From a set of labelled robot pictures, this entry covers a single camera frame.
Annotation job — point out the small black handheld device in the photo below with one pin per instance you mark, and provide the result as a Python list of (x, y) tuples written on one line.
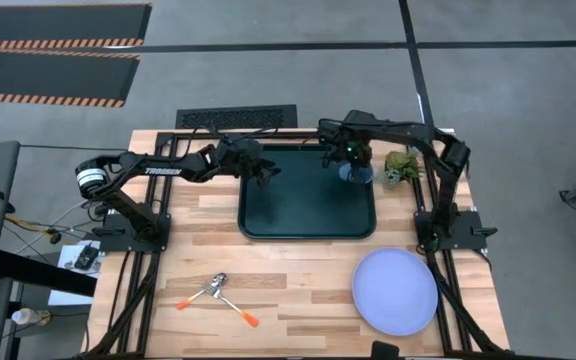
[(87, 257)]

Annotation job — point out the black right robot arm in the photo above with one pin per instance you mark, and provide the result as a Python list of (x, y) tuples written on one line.
[(408, 131)]

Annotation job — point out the black rounded object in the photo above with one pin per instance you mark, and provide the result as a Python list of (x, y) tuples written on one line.
[(384, 351)]

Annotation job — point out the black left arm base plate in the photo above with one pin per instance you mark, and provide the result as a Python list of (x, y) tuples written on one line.
[(118, 240)]

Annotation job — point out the blue cup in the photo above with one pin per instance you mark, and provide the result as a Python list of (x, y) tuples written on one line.
[(366, 176)]

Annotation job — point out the black hazard-striped floor mat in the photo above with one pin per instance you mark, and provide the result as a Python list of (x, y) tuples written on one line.
[(58, 22), (48, 75)]

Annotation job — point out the white plastic bottle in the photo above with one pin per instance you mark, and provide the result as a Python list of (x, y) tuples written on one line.
[(28, 316)]

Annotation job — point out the lavender plate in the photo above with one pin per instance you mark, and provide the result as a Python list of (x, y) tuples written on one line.
[(394, 291)]

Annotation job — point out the small green potted plant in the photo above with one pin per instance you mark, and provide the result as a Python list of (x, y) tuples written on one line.
[(402, 165)]

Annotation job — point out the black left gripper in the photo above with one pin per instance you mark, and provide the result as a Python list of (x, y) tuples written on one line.
[(240, 157)]

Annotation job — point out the black floor vent grille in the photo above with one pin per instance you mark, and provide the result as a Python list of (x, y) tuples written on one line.
[(238, 117)]

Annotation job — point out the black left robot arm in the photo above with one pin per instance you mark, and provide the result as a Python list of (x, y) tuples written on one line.
[(163, 170)]

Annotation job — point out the white paper sheet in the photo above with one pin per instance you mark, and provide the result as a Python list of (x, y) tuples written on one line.
[(68, 297)]

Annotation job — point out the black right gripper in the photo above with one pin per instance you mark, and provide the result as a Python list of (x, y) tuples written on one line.
[(345, 140)]

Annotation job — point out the black side desk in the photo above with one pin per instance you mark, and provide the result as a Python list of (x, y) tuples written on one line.
[(43, 272)]

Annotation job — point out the dark green tray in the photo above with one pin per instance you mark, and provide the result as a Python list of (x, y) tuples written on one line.
[(308, 205)]

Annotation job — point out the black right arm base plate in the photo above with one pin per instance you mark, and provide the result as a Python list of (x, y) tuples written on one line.
[(468, 225)]

